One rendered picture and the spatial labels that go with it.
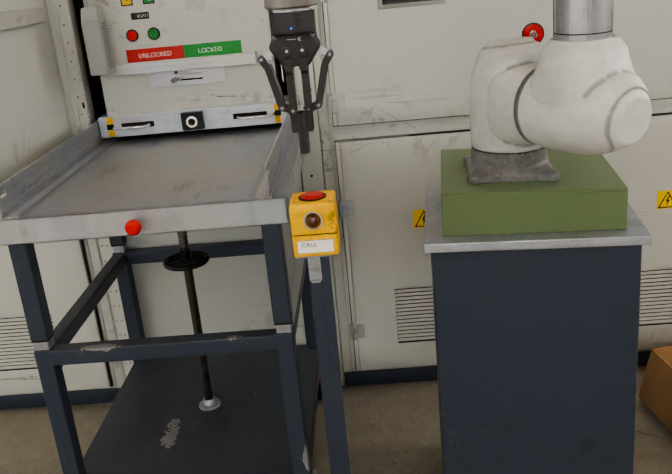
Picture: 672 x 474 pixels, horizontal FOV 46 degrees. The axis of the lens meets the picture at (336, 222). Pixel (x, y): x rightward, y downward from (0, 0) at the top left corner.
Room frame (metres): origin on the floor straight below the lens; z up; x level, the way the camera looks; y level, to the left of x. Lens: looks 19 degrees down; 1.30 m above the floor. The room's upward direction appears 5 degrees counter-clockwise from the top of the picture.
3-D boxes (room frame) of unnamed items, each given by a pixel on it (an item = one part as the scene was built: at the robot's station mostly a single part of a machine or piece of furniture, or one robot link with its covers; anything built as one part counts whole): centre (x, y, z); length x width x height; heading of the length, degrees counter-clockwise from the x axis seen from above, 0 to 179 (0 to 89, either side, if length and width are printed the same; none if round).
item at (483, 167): (1.60, -0.38, 0.87); 0.22 x 0.18 x 0.06; 172
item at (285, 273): (1.87, 0.39, 0.46); 0.64 x 0.58 x 0.66; 177
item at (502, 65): (1.58, -0.38, 1.00); 0.18 x 0.16 x 0.22; 28
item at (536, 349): (1.61, -0.41, 0.37); 0.40 x 0.40 x 0.73; 81
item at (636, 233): (1.61, -0.41, 0.74); 0.43 x 0.43 x 0.02; 81
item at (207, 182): (1.87, 0.39, 0.82); 0.68 x 0.62 x 0.06; 177
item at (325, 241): (1.32, 0.04, 0.85); 0.08 x 0.08 x 0.10; 87
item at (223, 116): (2.22, 0.37, 0.89); 0.54 x 0.05 x 0.06; 87
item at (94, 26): (2.14, 0.59, 1.14); 0.08 x 0.05 x 0.17; 177
